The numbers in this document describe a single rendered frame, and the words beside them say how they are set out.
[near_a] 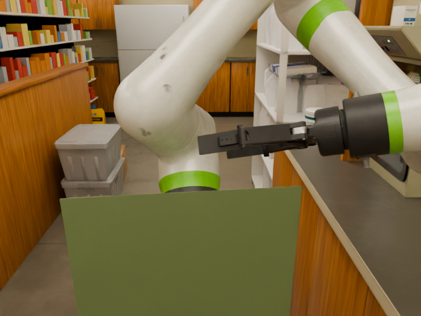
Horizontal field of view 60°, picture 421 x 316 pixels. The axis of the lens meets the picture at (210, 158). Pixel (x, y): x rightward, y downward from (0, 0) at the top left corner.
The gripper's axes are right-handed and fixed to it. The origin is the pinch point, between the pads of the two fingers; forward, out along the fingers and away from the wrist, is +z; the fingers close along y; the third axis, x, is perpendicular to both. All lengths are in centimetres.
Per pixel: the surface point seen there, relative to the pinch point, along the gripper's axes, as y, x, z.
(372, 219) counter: 66, -21, -25
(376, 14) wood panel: 94, 55, -37
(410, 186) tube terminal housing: 85, -13, -39
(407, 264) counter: 46, -31, -31
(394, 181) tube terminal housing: 92, -11, -35
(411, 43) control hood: 64, 31, -42
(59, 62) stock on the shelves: 273, 165, 289
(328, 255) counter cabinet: 77, -34, -9
